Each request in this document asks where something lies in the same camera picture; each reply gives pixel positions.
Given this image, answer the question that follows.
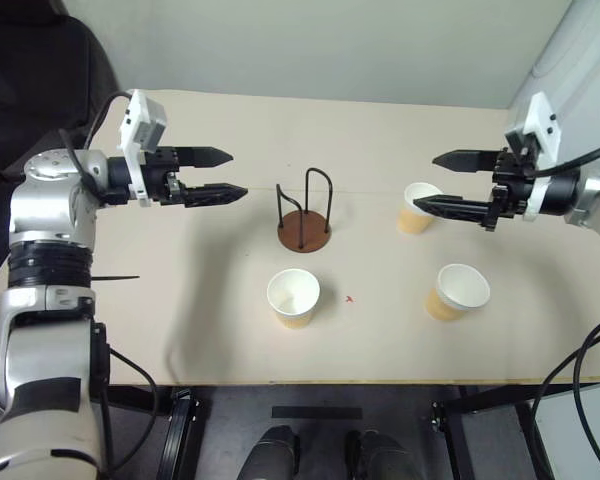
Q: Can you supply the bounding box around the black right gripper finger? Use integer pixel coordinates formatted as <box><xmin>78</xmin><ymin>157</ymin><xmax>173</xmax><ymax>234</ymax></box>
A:
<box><xmin>412</xmin><ymin>194</ymin><xmax>496</xmax><ymax>226</ymax></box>
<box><xmin>431</xmin><ymin>148</ymin><xmax>501</xmax><ymax>174</ymax></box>

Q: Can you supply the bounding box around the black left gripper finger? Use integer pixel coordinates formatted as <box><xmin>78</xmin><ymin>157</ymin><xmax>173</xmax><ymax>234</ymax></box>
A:
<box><xmin>179</xmin><ymin>183</ymin><xmax>249</xmax><ymax>209</ymax></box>
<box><xmin>176</xmin><ymin>146</ymin><xmax>235</xmax><ymax>170</ymax></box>

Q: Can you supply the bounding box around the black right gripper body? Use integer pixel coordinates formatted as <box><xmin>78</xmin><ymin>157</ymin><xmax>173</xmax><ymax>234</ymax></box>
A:
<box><xmin>482</xmin><ymin>146</ymin><xmax>536</xmax><ymax>234</ymax></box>

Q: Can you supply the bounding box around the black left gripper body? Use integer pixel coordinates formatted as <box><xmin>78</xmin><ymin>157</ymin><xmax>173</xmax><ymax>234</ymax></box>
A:
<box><xmin>139</xmin><ymin>146</ymin><xmax>189</xmax><ymax>207</ymax></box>

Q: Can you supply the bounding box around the tan paper cup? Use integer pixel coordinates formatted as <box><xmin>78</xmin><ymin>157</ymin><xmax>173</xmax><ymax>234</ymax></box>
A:
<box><xmin>266</xmin><ymin>268</ymin><xmax>322</xmax><ymax>330</ymax></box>
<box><xmin>396</xmin><ymin>182</ymin><xmax>444</xmax><ymax>235</ymax></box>
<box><xmin>425</xmin><ymin>263</ymin><xmax>492</xmax><ymax>323</ymax></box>

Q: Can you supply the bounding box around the black metal table leg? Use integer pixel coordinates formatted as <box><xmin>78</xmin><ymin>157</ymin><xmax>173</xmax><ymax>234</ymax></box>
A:
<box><xmin>102</xmin><ymin>385</ymin><xmax>205</xmax><ymax>480</ymax></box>
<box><xmin>428</xmin><ymin>383</ymin><xmax>556</xmax><ymax>480</ymax></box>

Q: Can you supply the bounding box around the white flat panel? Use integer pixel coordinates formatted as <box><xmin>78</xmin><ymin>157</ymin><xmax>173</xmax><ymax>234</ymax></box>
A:
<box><xmin>534</xmin><ymin>382</ymin><xmax>600</xmax><ymax>480</ymax></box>

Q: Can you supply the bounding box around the dark rounded shape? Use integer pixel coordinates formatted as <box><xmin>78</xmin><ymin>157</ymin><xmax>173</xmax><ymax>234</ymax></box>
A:
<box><xmin>347</xmin><ymin>429</ymin><xmax>421</xmax><ymax>480</ymax></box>
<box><xmin>237</xmin><ymin>424</ymin><xmax>301</xmax><ymax>480</ymax></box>

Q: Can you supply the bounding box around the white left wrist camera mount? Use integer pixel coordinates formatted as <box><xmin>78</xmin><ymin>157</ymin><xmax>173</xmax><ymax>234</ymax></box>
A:
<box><xmin>116</xmin><ymin>89</ymin><xmax>168</xmax><ymax>207</ymax></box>

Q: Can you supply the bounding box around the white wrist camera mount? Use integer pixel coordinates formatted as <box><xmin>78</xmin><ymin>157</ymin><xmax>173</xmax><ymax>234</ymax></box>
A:
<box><xmin>116</xmin><ymin>89</ymin><xmax>168</xmax><ymax>207</ymax></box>
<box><xmin>503</xmin><ymin>92</ymin><xmax>564</xmax><ymax>222</ymax></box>

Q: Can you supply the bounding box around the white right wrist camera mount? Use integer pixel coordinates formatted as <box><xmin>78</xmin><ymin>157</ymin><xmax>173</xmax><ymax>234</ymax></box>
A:
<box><xmin>503</xmin><ymin>92</ymin><xmax>564</xmax><ymax>222</ymax></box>

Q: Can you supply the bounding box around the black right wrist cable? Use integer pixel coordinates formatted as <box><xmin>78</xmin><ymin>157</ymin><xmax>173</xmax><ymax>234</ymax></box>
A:
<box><xmin>524</xmin><ymin>141</ymin><xmax>600</xmax><ymax>179</ymax></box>

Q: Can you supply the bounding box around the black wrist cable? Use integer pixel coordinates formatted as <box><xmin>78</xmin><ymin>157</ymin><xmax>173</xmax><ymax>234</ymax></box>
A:
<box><xmin>58</xmin><ymin>90</ymin><xmax>134</xmax><ymax>204</ymax></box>
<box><xmin>524</xmin><ymin>141</ymin><xmax>600</xmax><ymax>179</ymax></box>

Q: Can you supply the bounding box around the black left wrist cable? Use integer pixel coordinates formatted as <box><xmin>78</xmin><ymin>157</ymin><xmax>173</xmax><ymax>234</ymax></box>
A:
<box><xmin>58</xmin><ymin>90</ymin><xmax>134</xmax><ymax>204</ymax></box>

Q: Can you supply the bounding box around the brown wire cup holder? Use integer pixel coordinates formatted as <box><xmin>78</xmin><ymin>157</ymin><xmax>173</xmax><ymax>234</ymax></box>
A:
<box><xmin>274</xmin><ymin>168</ymin><xmax>335</xmax><ymax>254</ymax></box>

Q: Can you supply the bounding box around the black right elbow cable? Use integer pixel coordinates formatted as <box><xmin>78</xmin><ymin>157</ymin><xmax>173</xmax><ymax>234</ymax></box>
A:
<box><xmin>538</xmin><ymin>308</ymin><xmax>600</xmax><ymax>480</ymax></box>

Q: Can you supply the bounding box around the black elbow cable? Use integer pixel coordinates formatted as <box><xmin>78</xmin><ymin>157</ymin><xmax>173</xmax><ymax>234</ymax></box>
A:
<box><xmin>538</xmin><ymin>308</ymin><xmax>600</xmax><ymax>480</ymax></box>
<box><xmin>97</xmin><ymin>347</ymin><xmax>160</xmax><ymax>474</ymax></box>

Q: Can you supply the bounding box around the black left elbow cable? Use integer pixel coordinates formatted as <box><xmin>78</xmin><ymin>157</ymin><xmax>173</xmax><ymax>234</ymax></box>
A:
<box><xmin>97</xmin><ymin>347</ymin><xmax>160</xmax><ymax>474</ymax></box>

